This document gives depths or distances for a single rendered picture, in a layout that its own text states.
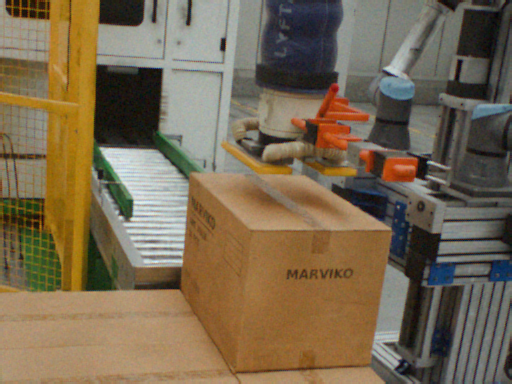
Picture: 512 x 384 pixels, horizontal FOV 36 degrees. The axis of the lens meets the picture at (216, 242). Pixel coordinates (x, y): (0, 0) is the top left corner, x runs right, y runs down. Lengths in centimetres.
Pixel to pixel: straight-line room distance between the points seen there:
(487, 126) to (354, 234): 54
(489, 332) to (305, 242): 104
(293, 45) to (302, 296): 66
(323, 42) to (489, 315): 118
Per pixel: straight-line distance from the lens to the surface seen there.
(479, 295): 278
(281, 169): 209
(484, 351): 290
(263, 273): 202
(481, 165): 239
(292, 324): 211
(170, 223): 333
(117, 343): 222
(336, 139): 191
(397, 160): 168
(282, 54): 214
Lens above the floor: 150
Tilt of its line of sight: 18 degrees down
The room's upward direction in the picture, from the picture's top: 6 degrees clockwise
